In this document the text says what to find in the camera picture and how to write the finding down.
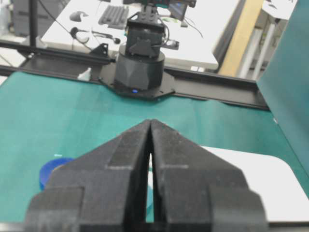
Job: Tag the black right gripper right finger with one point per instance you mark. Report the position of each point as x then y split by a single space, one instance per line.
199 191

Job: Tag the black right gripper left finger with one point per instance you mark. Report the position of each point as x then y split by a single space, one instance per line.
103 190

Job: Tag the blue tape roll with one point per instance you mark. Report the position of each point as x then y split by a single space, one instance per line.
47 169

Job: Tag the white plastic case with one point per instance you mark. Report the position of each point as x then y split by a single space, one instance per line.
282 196

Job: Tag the green backdrop sheet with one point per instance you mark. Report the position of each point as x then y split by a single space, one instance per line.
285 82

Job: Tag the black headset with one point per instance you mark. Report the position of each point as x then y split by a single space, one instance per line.
82 35

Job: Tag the white background table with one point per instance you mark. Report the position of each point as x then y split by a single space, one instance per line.
205 26

